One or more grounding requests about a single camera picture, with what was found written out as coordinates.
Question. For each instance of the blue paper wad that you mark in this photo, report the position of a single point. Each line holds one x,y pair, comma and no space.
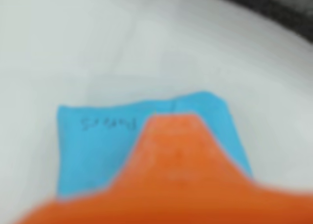
93,155

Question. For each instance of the long grey foam strip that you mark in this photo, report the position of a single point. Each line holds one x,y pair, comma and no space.
274,6

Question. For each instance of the orange fixed gripper finger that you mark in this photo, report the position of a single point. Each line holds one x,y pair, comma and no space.
176,180

